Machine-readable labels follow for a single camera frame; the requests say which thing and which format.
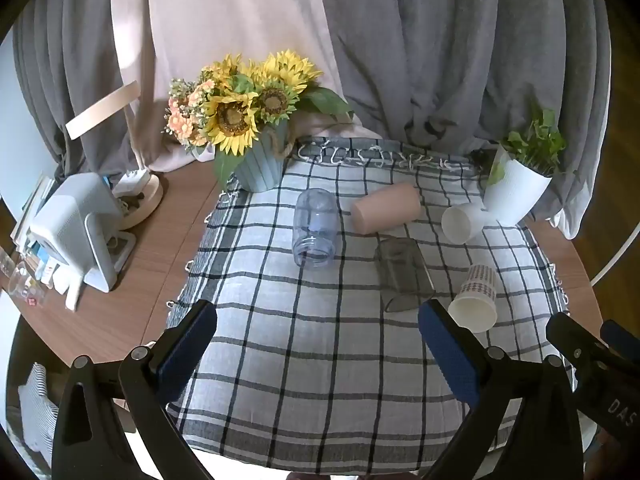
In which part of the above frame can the blue ribbed vase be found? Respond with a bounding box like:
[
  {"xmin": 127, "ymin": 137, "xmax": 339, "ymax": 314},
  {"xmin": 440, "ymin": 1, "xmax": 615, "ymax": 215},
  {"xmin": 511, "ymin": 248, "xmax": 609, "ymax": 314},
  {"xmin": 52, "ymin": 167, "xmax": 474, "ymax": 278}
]
[{"xmin": 232, "ymin": 120, "xmax": 292, "ymax": 194}]

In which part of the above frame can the patterned paper cup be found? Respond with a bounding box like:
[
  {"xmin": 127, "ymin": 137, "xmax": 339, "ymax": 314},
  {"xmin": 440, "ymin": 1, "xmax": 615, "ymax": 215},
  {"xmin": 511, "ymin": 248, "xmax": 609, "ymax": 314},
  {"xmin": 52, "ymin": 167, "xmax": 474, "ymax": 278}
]
[{"xmin": 447, "ymin": 264, "xmax": 498, "ymax": 334}]

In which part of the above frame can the white power adapter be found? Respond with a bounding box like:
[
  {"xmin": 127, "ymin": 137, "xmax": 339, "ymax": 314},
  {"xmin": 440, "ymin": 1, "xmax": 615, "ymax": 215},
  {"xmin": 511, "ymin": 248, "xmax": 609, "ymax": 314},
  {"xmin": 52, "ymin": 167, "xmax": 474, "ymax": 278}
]
[{"xmin": 112, "ymin": 168, "xmax": 152, "ymax": 199}]

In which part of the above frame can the round wooden tray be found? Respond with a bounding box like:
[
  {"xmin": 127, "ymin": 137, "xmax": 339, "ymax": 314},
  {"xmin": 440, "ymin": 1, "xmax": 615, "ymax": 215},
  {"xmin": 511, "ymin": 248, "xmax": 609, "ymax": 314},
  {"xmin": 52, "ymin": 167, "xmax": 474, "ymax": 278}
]
[{"xmin": 112, "ymin": 172, "xmax": 164, "ymax": 232}]

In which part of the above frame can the white curved tube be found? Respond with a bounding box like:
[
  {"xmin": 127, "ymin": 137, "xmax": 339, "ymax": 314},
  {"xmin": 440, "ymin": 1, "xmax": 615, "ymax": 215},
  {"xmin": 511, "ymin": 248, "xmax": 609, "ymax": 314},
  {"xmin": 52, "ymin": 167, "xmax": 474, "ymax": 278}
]
[{"xmin": 590, "ymin": 227, "xmax": 637, "ymax": 287}]

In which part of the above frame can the sunflower bouquet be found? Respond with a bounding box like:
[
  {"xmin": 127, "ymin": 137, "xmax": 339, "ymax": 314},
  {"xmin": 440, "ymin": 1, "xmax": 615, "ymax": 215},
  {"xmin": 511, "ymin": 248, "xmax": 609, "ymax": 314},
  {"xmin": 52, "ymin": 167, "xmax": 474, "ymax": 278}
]
[{"xmin": 162, "ymin": 50, "xmax": 356, "ymax": 192}]

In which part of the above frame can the pink curtain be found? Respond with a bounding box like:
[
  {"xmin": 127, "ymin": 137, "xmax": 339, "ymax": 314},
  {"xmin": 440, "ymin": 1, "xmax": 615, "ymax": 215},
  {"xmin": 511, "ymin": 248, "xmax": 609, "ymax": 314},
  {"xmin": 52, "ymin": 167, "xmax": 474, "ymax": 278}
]
[{"xmin": 109, "ymin": 0, "xmax": 387, "ymax": 175}]

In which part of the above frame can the grey curtain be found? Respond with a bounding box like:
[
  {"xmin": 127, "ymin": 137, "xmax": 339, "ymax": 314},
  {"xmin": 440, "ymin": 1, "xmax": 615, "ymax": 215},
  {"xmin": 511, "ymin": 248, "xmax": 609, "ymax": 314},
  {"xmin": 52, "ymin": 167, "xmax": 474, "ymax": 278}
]
[
  {"xmin": 315, "ymin": 0, "xmax": 615, "ymax": 241},
  {"xmin": 11, "ymin": 0, "xmax": 157, "ymax": 178}
]

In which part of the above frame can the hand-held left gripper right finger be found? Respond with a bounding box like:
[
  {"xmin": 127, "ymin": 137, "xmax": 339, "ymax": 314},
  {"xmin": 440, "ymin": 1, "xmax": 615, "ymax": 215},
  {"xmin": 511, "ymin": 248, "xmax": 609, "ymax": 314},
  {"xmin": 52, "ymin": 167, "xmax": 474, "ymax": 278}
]
[{"xmin": 417, "ymin": 299, "xmax": 586, "ymax": 480}]

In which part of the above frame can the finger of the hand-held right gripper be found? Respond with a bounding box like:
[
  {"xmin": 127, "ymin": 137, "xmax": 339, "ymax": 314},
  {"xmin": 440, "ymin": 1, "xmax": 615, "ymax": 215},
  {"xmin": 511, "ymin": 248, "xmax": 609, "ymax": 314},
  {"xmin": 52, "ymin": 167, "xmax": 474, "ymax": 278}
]
[
  {"xmin": 546, "ymin": 312, "xmax": 603, "ymax": 378},
  {"xmin": 599, "ymin": 319, "xmax": 640, "ymax": 363}
]

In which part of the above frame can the white cup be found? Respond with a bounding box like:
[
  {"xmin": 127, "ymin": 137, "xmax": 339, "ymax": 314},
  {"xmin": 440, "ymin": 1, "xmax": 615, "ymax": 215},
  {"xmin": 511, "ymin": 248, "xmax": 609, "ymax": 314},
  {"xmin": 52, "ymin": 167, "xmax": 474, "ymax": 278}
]
[{"xmin": 441, "ymin": 202, "xmax": 489, "ymax": 244}]

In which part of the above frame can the striped cloth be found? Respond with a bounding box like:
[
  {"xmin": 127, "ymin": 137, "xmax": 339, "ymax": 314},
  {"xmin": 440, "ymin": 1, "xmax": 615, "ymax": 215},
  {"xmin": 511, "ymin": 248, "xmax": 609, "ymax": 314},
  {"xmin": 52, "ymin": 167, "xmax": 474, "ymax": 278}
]
[{"xmin": 17, "ymin": 362, "xmax": 62, "ymax": 467}]

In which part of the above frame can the white plant pot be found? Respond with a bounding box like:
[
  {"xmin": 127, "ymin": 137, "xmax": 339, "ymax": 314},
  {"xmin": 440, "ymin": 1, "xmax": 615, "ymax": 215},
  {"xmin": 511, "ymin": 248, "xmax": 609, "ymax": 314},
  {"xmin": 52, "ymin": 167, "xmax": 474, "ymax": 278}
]
[{"xmin": 482, "ymin": 142, "xmax": 554, "ymax": 227}]

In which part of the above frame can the green leafy plant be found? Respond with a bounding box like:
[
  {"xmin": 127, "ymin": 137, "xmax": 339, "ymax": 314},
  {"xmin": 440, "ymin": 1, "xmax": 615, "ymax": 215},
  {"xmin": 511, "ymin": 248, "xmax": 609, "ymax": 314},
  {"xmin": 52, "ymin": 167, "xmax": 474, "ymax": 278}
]
[{"xmin": 487, "ymin": 107, "xmax": 570, "ymax": 187}]

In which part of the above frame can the white desk appliance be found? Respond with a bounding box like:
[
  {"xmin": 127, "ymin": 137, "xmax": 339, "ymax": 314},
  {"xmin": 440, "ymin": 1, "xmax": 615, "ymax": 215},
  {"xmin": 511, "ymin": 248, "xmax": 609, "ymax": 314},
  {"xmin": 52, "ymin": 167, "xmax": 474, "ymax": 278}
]
[{"xmin": 29, "ymin": 172, "xmax": 137, "ymax": 294}]

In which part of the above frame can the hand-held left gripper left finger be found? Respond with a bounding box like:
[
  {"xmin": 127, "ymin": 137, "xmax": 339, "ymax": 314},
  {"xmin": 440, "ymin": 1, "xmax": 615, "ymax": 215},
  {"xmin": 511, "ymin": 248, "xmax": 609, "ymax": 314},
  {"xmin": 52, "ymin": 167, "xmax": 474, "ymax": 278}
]
[{"xmin": 51, "ymin": 299, "xmax": 221, "ymax": 480}]

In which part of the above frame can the clear blue plastic cup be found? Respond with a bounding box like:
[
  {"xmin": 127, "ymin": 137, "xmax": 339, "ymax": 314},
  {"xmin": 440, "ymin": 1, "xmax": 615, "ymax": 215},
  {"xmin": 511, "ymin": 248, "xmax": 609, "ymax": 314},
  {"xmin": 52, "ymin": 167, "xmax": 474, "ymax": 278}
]
[{"xmin": 292, "ymin": 188, "xmax": 340, "ymax": 269}]

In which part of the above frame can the pink cup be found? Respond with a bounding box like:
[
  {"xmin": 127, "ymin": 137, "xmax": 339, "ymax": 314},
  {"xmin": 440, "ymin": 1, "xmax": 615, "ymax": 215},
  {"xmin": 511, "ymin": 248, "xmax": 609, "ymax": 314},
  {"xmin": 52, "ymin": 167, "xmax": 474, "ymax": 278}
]
[{"xmin": 350, "ymin": 182, "xmax": 422, "ymax": 235}]

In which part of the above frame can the checkered grey cloth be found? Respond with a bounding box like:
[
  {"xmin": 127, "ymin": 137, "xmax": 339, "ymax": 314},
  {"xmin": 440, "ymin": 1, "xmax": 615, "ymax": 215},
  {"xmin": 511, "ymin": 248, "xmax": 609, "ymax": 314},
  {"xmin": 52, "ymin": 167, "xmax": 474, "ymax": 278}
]
[{"xmin": 165, "ymin": 137, "xmax": 571, "ymax": 473}]

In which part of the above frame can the clear drinking glass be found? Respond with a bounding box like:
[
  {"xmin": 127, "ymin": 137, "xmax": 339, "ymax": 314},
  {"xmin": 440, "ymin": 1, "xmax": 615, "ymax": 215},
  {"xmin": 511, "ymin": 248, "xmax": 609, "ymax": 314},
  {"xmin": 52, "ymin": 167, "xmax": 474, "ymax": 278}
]
[{"xmin": 0, "ymin": 259, "xmax": 52, "ymax": 307}]

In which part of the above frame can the dark transparent cup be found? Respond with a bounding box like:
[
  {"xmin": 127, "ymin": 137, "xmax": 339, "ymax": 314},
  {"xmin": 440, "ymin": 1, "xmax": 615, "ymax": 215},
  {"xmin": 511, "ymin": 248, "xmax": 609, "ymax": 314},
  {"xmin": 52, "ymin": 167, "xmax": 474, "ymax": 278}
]
[{"xmin": 374, "ymin": 237, "xmax": 436, "ymax": 314}]

